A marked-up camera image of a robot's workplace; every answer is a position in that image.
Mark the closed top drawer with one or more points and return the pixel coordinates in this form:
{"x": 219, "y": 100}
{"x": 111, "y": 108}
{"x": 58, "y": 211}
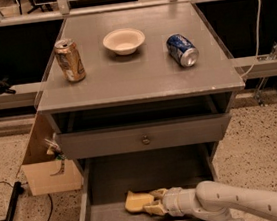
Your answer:
{"x": 128, "y": 139}

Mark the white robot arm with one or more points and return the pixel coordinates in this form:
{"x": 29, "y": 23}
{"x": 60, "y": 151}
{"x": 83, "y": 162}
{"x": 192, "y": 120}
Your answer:
{"x": 210, "y": 201}

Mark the yellow sponge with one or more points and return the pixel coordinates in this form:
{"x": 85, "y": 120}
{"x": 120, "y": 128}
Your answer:
{"x": 136, "y": 201}

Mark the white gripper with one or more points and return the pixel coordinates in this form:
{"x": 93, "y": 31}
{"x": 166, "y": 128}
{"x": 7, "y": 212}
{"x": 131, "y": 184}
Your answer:
{"x": 172, "y": 200}

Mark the blue soda can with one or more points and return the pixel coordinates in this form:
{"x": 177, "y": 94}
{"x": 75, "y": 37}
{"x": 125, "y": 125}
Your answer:
{"x": 182, "y": 50}

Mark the round drawer knob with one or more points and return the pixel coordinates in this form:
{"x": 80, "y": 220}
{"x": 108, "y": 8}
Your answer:
{"x": 146, "y": 140}

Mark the open middle drawer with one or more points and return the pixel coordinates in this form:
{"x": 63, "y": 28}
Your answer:
{"x": 107, "y": 180}

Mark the gold soda can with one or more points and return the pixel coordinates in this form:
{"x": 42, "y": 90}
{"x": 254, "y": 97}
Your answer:
{"x": 69, "y": 60}

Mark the grey drawer cabinet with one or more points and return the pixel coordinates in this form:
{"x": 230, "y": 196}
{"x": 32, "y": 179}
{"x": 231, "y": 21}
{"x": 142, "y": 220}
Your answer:
{"x": 147, "y": 86}

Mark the metal frame rail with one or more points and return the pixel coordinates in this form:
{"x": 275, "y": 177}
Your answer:
{"x": 56, "y": 15}

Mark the cardboard box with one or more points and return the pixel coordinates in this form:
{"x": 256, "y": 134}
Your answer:
{"x": 46, "y": 172}

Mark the white paper bowl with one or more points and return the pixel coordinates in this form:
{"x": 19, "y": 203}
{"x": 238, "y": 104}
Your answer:
{"x": 124, "y": 41}

